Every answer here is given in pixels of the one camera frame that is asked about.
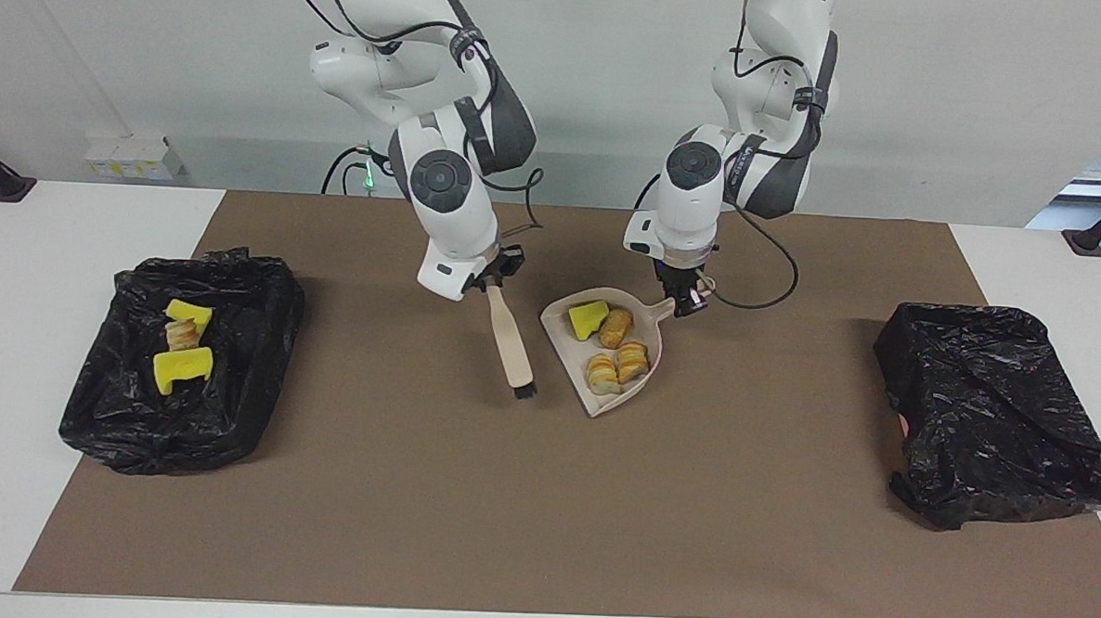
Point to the beige hand brush black bristles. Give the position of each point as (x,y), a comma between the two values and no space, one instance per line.
(512,344)

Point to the black bag-lined trash bin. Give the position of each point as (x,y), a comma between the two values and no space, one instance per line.
(229,425)
(992,421)

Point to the small notched yellow sponge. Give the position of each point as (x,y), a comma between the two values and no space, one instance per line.
(188,312)

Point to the golden croissant piece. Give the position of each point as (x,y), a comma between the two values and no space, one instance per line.
(602,374)

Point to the brown bread roll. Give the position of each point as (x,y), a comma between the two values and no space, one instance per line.
(616,328)

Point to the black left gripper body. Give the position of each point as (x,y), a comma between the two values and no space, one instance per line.
(680,273)

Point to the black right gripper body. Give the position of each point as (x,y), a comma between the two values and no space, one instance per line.
(506,262)

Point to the yellow sponge piece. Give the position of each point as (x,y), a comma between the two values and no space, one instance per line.
(587,318)

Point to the beige plastic dustpan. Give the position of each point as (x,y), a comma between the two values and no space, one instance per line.
(640,387)

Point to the white wall socket box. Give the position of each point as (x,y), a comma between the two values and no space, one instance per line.
(130,156)

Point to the large notched yellow sponge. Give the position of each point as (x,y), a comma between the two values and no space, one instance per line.
(181,367)

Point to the beige bread chunk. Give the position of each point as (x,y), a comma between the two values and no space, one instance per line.
(180,335)

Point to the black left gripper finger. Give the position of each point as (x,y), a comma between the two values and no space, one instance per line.
(702,292)
(684,301)

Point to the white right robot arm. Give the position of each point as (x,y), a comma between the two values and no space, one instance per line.
(444,184)

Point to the brown table mat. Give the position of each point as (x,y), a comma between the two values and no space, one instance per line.
(735,540)

